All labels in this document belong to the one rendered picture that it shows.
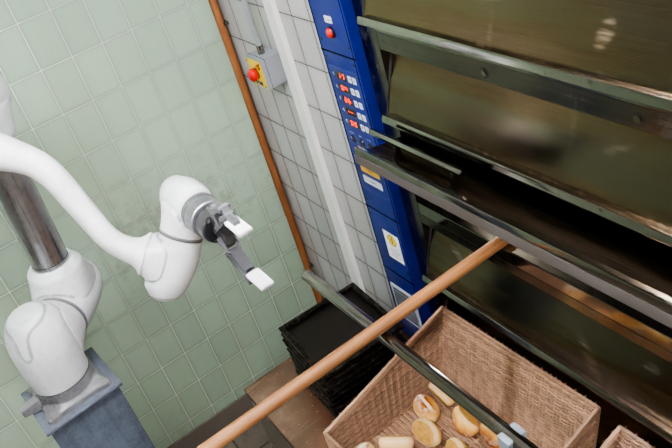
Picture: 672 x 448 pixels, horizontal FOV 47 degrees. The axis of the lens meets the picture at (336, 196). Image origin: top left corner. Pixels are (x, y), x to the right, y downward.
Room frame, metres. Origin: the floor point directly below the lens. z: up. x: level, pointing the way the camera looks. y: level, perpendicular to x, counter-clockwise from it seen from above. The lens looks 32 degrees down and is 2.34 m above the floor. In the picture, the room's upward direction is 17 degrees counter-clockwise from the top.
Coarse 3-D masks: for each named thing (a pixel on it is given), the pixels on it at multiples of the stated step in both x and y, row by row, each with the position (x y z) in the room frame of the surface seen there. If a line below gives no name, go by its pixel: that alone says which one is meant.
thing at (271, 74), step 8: (264, 48) 2.25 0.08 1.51; (248, 56) 2.23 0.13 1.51; (256, 56) 2.21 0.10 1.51; (264, 56) 2.19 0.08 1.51; (272, 56) 2.18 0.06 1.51; (248, 64) 2.24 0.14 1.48; (256, 64) 2.18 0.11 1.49; (264, 64) 2.16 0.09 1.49; (272, 64) 2.17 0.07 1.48; (280, 64) 2.19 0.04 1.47; (264, 72) 2.16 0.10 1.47; (272, 72) 2.17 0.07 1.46; (280, 72) 2.18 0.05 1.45; (264, 80) 2.17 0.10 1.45; (272, 80) 2.17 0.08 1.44; (280, 80) 2.18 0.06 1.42; (272, 88) 2.16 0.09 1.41
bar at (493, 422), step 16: (304, 272) 1.55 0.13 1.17; (320, 288) 1.47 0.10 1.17; (336, 304) 1.40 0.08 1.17; (352, 304) 1.38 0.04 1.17; (368, 320) 1.31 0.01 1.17; (384, 336) 1.24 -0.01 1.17; (400, 352) 1.18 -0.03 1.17; (416, 368) 1.13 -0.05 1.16; (432, 368) 1.11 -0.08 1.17; (448, 384) 1.06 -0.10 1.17; (464, 400) 1.01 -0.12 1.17; (480, 416) 0.96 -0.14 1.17; (496, 416) 0.95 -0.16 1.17; (496, 432) 0.92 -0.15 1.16; (512, 432) 0.90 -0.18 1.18
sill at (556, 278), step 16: (432, 208) 1.64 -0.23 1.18; (448, 224) 1.58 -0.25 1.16; (464, 224) 1.53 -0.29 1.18; (480, 240) 1.47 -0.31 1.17; (512, 256) 1.38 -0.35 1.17; (528, 256) 1.35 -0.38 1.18; (528, 272) 1.33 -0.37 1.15; (544, 272) 1.29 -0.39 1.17; (560, 272) 1.26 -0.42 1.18; (560, 288) 1.25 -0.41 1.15; (576, 288) 1.20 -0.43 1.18; (592, 288) 1.19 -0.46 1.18; (592, 304) 1.17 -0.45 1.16; (608, 304) 1.13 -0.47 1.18; (624, 304) 1.12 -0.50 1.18; (624, 320) 1.09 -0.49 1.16; (640, 320) 1.06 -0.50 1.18; (656, 336) 1.03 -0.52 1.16
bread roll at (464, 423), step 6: (456, 408) 1.44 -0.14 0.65; (462, 408) 1.44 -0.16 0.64; (456, 414) 1.42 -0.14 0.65; (462, 414) 1.41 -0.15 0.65; (468, 414) 1.42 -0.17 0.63; (456, 420) 1.41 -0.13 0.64; (462, 420) 1.40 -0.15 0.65; (468, 420) 1.39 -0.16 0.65; (474, 420) 1.40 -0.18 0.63; (456, 426) 1.40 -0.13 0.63; (462, 426) 1.39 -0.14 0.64; (468, 426) 1.38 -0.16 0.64; (474, 426) 1.38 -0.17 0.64; (462, 432) 1.38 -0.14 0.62; (468, 432) 1.37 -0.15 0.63; (474, 432) 1.37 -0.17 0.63
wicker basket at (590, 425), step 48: (432, 336) 1.61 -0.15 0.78; (480, 336) 1.49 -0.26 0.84; (384, 384) 1.52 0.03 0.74; (480, 384) 1.46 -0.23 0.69; (528, 384) 1.33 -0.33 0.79; (336, 432) 1.44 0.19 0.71; (384, 432) 1.49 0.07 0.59; (480, 432) 1.39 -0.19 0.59; (528, 432) 1.30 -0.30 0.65; (576, 432) 1.12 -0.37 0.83
